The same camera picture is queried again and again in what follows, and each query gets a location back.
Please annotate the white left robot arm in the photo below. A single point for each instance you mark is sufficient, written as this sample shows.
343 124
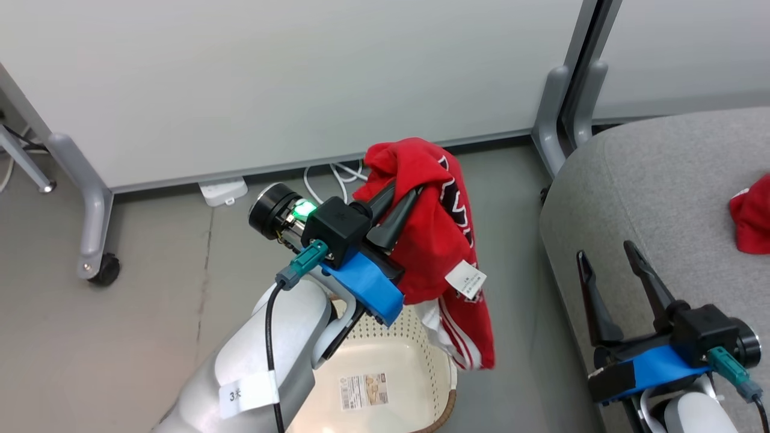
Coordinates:
240 343

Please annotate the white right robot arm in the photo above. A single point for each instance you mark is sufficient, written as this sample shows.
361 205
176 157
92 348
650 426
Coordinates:
692 418

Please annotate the black cube right wrist camera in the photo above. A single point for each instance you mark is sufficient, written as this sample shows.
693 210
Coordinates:
704 334

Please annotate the white power strip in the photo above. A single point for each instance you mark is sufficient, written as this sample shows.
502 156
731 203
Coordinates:
222 191

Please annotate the grey metal table leg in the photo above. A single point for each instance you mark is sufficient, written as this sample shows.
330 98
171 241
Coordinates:
30 165

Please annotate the black cube left wrist camera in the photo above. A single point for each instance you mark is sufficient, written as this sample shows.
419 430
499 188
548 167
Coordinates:
337 228

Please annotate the plain red garment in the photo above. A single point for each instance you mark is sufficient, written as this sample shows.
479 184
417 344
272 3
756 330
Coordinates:
755 222

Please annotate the large white partition panel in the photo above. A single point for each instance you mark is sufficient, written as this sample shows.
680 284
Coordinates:
271 78

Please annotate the narrow white partition panel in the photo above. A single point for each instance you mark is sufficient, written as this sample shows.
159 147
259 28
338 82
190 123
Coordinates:
692 48

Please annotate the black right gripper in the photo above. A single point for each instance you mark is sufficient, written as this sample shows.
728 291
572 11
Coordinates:
631 350

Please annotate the red basketball jersey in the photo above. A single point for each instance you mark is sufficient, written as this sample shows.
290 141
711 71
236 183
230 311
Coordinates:
433 240

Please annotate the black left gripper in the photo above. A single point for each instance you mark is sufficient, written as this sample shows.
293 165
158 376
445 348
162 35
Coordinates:
280 210

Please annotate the grey partition foot with caster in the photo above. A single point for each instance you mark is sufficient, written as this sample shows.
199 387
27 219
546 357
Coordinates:
96 216

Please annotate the black caster wheel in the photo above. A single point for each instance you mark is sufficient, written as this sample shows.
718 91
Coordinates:
108 270

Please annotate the grey fabric sofa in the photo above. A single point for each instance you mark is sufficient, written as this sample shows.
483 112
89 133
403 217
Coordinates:
662 180

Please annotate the cream plastic laundry basket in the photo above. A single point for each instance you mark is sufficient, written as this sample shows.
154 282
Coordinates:
415 367

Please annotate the black cube wrist camera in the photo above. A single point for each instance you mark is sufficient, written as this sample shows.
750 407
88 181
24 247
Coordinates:
337 228
704 334

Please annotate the blue right camera mount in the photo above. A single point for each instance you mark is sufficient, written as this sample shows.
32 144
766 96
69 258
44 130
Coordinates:
656 367

